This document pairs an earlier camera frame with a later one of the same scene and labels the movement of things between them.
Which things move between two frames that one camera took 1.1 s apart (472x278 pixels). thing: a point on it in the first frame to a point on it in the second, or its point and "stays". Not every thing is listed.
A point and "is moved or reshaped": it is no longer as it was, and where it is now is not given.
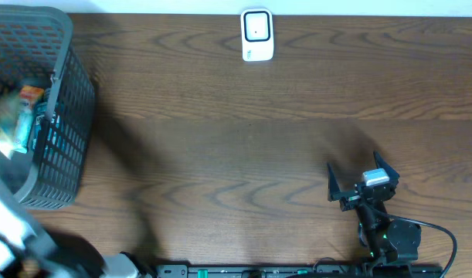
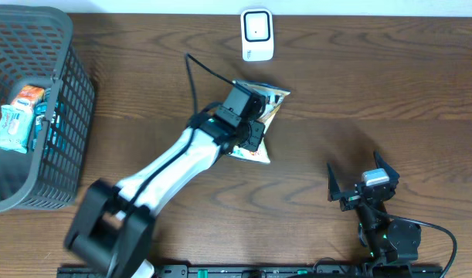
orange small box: [32, 93] is moved or reshaped
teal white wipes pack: [16, 137] is moved or reshaped
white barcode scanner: [257, 35] stays
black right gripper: [350, 198] stays
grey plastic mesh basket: [27, 45] stays
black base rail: [330, 270] stays
